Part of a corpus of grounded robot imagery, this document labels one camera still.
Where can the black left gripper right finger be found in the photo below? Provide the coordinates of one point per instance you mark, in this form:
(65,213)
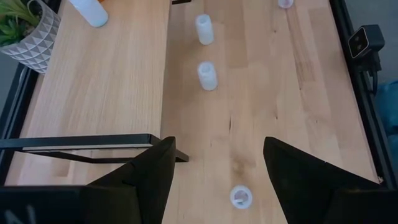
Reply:
(298,180)

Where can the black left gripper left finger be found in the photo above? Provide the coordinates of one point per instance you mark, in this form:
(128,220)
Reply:
(149,183)

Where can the small translucent white bottle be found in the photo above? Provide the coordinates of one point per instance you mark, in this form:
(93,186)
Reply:
(204,29)
(241,196)
(207,76)
(90,12)

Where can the clear bottle with green label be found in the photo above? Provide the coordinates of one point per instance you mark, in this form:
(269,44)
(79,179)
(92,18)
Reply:
(285,3)

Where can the black webcam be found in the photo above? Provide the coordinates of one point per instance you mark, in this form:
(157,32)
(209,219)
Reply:
(367,39)

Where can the succulent in patterned grey pot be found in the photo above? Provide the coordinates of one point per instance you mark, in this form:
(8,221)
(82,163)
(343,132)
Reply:
(34,46)

